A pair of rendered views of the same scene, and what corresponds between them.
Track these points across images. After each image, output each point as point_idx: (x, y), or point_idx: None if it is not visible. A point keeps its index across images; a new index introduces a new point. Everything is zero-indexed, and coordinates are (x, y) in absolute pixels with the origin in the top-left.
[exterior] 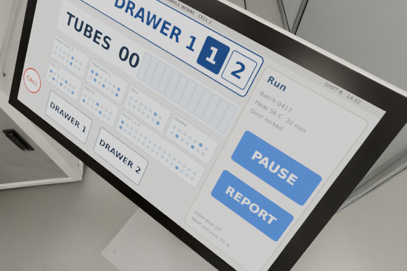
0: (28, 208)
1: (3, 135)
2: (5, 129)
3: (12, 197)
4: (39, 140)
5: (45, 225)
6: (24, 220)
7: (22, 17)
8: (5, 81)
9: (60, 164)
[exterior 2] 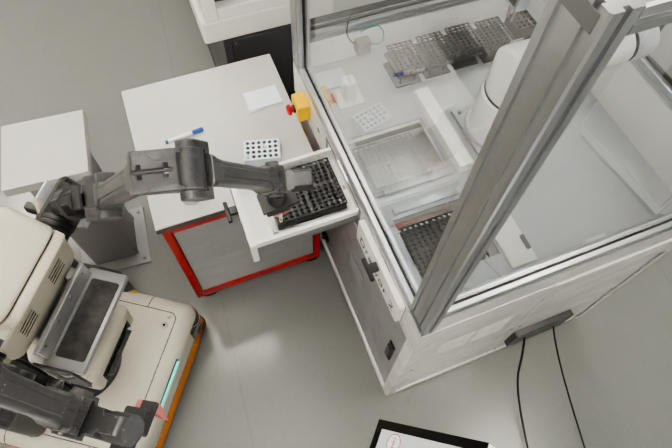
0: (343, 350)
1: (388, 338)
2: (392, 341)
3: (350, 329)
4: (396, 368)
5: (333, 375)
6: (332, 352)
7: (497, 318)
8: (421, 349)
9: (388, 380)
